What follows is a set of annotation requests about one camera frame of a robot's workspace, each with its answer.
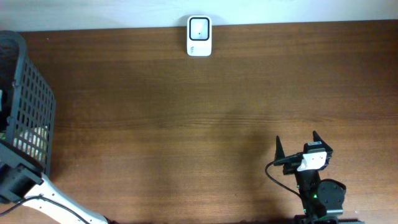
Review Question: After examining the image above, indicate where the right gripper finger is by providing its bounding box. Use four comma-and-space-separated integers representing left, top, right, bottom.
313, 131, 331, 149
274, 136, 285, 161

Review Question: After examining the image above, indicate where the yellow snack bag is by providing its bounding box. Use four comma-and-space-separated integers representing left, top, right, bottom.
11, 126, 50, 164

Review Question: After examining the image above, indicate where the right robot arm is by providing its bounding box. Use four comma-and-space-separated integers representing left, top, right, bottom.
265, 131, 360, 224

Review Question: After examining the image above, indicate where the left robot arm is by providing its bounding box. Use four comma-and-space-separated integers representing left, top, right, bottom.
1, 140, 115, 224

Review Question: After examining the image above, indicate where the grey plastic mesh basket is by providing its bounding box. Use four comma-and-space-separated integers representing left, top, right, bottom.
1, 30, 56, 175

